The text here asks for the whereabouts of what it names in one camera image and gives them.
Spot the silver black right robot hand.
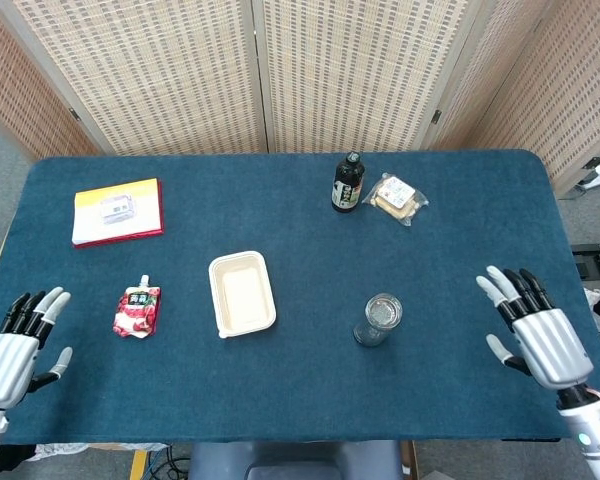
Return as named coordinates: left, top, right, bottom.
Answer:
left=475, top=265, right=595, bottom=391

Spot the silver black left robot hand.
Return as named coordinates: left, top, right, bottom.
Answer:
left=0, top=286, right=74, bottom=411

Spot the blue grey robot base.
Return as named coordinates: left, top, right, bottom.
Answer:
left=187, top=440, right=404, bottom=480

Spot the red jelly drink pouch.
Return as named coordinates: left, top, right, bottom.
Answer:
left=112, top=274, right=163, bottom=340

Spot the clear glass jar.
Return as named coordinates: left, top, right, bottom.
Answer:
left=353, top=293, right=404, bottom=349

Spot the yellow white book red cover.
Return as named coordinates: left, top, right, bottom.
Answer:
left=71, top=177, right=165, bottom=250

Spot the clear bag of biscuits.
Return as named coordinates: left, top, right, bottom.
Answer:
left=361, top=172, right=430, bottom=229

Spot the beige plastic food container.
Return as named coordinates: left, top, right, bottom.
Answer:
left=208, top=250, right=278, bottom=340

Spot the blue tablecloth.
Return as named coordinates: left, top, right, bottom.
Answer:
left=0, top=148, right=600, bottom=445

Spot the dark tea bottle black cap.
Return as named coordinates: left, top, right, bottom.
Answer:
left=331, top=151, right=367, bottom=215

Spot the woven folding screen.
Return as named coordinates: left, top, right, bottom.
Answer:
left=0, top=0, right=600, bottom=196

